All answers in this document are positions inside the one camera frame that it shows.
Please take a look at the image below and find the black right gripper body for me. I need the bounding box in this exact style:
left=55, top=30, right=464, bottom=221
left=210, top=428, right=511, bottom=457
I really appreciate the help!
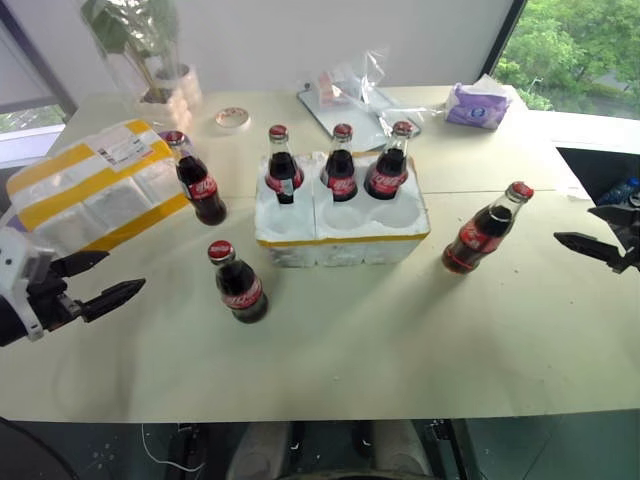
left=618, top=222, right=640, bottom=274

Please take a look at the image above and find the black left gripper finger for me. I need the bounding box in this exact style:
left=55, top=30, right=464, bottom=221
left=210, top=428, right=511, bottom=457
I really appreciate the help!
left=78, top=278, right=148, bottom=324
left=49, top=250, right=111, bottom=278

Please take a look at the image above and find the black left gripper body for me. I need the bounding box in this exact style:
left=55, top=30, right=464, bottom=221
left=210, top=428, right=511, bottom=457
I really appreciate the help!
left=27, top=255, right=85, bottom=334

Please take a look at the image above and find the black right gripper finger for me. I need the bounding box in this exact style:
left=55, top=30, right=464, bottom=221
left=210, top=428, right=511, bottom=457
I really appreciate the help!
left=553, top=230, right=627, bottom=274
left=586, top=202, right=640, bottom=234

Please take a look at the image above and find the white package with yellow tape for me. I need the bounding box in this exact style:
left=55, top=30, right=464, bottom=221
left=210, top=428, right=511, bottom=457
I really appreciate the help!
left=5, top=118, right=192, bottom=252

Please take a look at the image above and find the glass cola bottle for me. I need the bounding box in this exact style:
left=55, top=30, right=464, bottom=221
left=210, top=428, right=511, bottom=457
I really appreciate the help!
left=363, top=120, right=416, bottom=202
left=441, top=180, right=536, bottom=277
left=161, top=130, right=228, bottom=228
left=264, top=124, right=306, bottom=206
left=321, top=122, right=359, bottom=203
left=207, top=239, right=270, bottom=325

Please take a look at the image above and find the white foam bottle tray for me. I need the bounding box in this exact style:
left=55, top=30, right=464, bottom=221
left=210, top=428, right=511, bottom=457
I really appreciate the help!
left=254, top=148, right=433, bottom=270

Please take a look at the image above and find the blue plastic bottle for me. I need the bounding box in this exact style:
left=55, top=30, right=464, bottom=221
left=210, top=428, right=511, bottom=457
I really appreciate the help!
left=596, top=176, right=640, bottom=207

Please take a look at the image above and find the black bin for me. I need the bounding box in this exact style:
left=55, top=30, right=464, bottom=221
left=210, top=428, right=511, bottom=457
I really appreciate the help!
left=555, top=146, right=640, bottom=207

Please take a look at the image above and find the purple tissue pack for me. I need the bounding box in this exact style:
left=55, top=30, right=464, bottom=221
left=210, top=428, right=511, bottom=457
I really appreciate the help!
left=443, top=73, right=514, bottom=131

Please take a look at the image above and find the potted green plant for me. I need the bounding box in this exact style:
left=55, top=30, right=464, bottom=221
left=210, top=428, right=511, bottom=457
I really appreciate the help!
left=79, top=0, right=204, bottom=126

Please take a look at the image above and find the silver robot leg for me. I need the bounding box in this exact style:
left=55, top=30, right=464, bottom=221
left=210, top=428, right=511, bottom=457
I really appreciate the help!
left=368, top=420, right=433, bottom=480
left=224, top=421, right=292, bottom=480

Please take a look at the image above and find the black table leg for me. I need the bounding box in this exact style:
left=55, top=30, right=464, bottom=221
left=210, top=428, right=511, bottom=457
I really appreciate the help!
left=423, top=418, right=472, bottom=480

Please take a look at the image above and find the flat white tray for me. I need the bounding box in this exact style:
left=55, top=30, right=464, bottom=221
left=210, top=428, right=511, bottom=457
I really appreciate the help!
left=296, top=83, right=404, bottom=152

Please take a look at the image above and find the clear plastic bag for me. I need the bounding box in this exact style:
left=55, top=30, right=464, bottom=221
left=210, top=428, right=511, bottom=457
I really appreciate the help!
left=317, top=46, right=427, bottom=139

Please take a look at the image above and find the thin white cable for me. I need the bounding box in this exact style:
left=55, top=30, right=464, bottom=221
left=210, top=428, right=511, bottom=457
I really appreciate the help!
left=140, top=422, right=207, bottom=475

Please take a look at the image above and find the black window frame post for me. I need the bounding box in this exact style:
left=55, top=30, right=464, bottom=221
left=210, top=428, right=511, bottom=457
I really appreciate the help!
left=481, top=0, right=530, bottom=76

